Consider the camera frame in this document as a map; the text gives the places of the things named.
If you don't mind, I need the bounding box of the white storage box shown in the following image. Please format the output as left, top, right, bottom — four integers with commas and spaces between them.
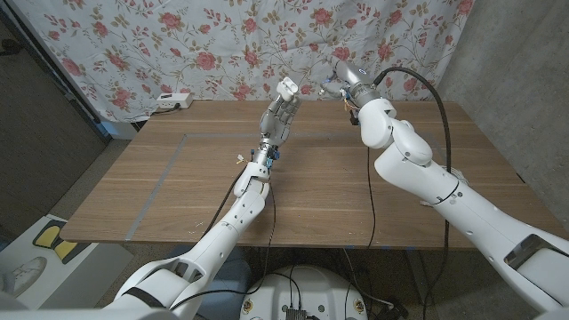
100, 119, 139, 141

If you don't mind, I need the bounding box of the white floor board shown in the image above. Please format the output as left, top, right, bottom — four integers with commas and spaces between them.
0, 214, 134, 312

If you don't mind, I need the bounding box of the white power strip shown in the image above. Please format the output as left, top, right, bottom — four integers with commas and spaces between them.
156, 92, 194, 110

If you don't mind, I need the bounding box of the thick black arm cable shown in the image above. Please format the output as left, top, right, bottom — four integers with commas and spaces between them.
372, 66, 453, 320
202, 167, 248, 239

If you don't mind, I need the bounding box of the black power strip cord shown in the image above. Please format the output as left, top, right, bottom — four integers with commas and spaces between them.
150, 102, 182, 116

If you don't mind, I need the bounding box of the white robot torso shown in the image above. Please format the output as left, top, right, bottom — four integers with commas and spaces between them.
238, 265, 369, 320

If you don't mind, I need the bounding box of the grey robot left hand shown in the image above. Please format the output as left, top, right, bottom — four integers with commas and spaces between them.
250, 93, 303, 164

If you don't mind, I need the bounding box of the white shoe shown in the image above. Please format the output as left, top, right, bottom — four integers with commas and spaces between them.
2, 256, 48, 297

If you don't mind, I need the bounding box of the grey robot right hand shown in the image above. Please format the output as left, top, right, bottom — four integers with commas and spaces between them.
318, 60, 382, 108

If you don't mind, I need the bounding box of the floral rose backdrop cloth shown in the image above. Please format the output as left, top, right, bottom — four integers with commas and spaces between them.
11, 0, 476, 124

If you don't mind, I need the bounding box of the white AirPods case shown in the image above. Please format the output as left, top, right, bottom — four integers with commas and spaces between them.
276, 76, 300, 102

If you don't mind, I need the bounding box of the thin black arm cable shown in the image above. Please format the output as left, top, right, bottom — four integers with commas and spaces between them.
366, 146, 378, 250
171, 181, 276, 310

